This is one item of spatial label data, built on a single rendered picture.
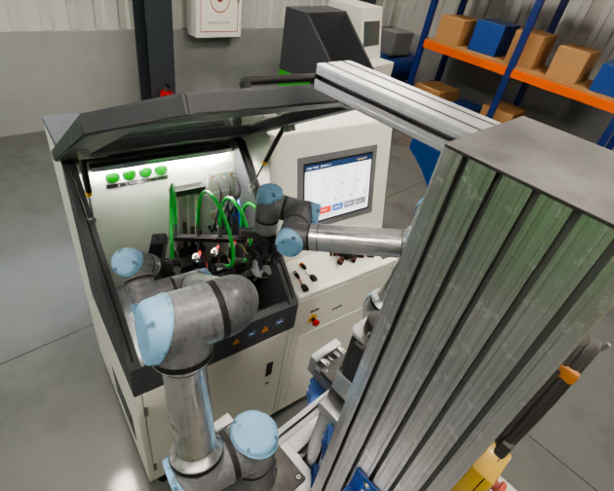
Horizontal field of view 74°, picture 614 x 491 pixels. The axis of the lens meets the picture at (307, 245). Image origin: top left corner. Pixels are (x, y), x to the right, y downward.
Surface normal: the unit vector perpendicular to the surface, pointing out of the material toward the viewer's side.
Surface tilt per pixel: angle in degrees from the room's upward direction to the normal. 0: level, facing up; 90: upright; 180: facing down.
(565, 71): 90
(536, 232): 90
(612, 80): 90
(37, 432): 0
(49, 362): 0
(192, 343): 77
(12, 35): 90
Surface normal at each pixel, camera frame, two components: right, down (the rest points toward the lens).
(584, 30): -0.72, 0.33
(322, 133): 0.59, 0.37
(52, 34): 0.67, 0.53
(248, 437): 0.26, -0.80
